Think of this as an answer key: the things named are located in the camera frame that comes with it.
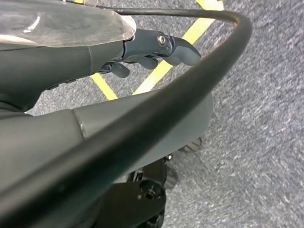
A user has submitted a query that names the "grey black robot leg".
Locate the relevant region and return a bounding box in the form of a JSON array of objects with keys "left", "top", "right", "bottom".
[{"left": 0, "top": 90, "right": 213, "bottom": 228}]

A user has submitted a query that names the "black robot foot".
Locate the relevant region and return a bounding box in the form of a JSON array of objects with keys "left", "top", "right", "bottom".
[{"left": 164, "top": 137, "right": 203, "bottom": 191}]

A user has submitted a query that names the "yellow floor tape outline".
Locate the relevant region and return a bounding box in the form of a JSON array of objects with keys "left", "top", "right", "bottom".
[{"left": 73, "top": 0, "right": 224, "bottom": 101}]

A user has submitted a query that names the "thick black cable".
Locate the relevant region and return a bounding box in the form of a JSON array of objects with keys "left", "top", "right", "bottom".
[{"left": 0, "top": 8, "right": 253, "bottom": 228}]

